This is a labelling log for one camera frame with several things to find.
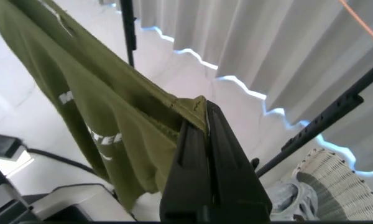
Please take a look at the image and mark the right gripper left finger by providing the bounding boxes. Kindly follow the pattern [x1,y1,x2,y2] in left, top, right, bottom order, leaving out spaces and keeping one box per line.
[159,119,214,222]

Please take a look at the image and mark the green long-sleeved shirt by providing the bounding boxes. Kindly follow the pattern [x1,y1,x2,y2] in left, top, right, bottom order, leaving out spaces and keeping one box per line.
[0,0,210,213]

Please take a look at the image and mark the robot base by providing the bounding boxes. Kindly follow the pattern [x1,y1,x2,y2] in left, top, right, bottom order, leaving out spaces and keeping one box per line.
[0,131,135,222]

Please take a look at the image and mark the white laundry basket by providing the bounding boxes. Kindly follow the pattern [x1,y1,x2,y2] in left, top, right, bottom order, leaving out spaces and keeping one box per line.
[290,147,373,222]

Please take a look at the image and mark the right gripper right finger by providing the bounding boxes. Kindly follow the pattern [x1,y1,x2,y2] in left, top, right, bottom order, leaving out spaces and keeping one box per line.
[205,100,273,222]

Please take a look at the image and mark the black clothes rack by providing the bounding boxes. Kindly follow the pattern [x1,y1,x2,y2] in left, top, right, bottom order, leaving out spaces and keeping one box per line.
[119,0,373,179]

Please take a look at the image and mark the black cable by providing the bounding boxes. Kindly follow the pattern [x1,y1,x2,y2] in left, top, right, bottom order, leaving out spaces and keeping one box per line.
[25,147,98,175]

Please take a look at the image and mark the pale grey garment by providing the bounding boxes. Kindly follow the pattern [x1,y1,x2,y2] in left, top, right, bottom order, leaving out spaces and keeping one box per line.
[265,178,320,222]

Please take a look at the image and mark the white curtain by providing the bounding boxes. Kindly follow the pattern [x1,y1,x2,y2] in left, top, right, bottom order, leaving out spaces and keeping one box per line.
[98,0,373,194]

